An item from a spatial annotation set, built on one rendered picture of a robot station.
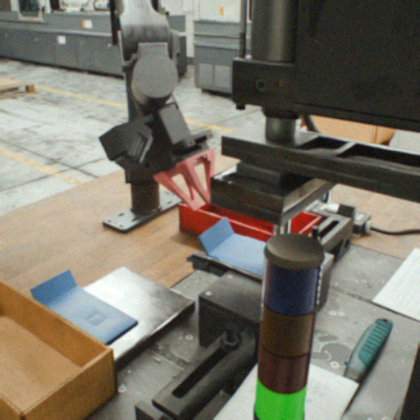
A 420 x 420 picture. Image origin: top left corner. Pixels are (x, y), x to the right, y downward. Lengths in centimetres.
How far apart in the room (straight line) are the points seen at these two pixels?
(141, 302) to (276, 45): 41
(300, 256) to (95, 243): 67
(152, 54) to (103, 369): 38
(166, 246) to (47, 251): 22
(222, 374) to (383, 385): 22
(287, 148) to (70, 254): 51
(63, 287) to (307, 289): 51
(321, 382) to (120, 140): 38
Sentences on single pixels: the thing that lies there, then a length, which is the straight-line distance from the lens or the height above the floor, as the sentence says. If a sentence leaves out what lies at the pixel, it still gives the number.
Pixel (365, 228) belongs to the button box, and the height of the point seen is 92.
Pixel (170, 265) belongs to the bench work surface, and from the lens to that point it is 84.
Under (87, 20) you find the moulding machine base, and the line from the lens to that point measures 845.
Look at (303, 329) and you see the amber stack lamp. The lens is 32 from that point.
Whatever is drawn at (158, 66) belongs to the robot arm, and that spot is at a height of 126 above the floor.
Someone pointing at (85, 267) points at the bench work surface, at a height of 90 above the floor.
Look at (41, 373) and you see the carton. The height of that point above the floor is 91.
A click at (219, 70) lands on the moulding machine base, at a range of 643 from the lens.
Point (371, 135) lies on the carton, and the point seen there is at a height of 58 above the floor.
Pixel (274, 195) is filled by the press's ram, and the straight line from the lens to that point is 51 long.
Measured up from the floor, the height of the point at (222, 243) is 99.
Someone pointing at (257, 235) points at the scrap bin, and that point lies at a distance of 83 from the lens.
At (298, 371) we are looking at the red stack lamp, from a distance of 35.
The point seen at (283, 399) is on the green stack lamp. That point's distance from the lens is 36.
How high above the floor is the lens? 134
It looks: 25 degrees down
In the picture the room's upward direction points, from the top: straight up
